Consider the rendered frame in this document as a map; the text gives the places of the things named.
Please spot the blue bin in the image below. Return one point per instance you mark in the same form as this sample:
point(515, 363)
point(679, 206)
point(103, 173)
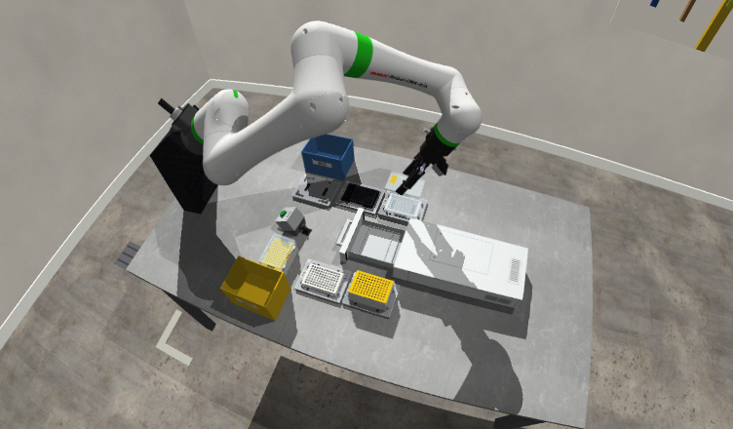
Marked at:
point(331, 164)

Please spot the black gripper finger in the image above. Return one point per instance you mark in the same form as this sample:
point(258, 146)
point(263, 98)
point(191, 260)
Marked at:
point(416, 174)
point(410, 168)

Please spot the yellow bin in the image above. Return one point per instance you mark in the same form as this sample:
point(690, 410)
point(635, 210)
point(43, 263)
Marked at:
point(250, 284)

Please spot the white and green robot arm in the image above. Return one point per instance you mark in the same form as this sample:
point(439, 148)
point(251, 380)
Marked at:
point(318, 103)

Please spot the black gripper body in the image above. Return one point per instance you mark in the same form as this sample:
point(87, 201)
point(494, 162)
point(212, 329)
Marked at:
point(428, 156)

